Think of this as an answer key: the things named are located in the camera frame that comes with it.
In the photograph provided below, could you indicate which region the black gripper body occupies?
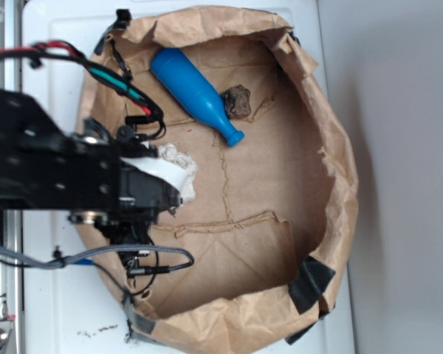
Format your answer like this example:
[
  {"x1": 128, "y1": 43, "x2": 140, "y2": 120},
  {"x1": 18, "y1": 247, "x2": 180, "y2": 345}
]
[{"x1": 66, "y1": 117, "x2": 182, "y2": 266}]

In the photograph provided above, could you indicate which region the white paper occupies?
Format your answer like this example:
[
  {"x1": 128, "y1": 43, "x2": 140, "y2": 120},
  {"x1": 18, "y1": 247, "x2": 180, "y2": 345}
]
[{"x1": 158, "y1": 143, "x2": 199, "y2": 205}]

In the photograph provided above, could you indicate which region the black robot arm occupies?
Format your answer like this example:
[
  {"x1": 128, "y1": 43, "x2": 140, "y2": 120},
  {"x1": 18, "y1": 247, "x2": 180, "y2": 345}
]
[{"x1": 0, "y1": 89, "x2": 182, "y2": 244}]

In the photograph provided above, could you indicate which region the blue plastic bottle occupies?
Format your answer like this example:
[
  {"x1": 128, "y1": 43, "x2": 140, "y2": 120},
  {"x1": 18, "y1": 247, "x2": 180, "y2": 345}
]
[{"x1": 151, "y1": 48, "x2": 244, "y2": 147}]

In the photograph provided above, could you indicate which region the brown paper bag tray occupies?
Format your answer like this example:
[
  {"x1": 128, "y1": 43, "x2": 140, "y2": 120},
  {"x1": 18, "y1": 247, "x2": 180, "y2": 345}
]
[{"x1": 92, "y1": 6, "x2": 358, "y2": 353}]

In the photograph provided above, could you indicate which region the brown rock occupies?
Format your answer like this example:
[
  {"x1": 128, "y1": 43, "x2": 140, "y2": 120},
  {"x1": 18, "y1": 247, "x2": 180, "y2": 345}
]
[{"x1": 221, "y1": 85, "x2": 251, "y2": 119}]

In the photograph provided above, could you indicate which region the white flat ribbon cable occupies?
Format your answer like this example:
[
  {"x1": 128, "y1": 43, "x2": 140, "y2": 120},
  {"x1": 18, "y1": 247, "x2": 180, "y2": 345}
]
[{"x1": 122, "y1": 156, "x2": 188, "y2": 192}]

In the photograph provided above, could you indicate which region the grey braided cable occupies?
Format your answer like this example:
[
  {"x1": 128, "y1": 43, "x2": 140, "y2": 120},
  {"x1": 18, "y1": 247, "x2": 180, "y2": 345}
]
[{"x1": 0, "y1": 242, "x2": 196, "y2": 277}]

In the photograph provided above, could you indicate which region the red black wire bundle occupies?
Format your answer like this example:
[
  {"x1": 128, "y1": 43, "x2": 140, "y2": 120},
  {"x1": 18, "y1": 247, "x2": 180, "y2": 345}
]
[{"x1": 0, "y1": 40, "x2": 167, "y2": 139}]

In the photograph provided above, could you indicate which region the aluminium rail frame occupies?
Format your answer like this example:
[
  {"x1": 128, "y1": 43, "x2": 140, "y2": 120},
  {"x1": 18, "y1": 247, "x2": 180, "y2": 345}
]
[{"x1": 0, "y1": 1, "x2": 25, "y2": 353}]

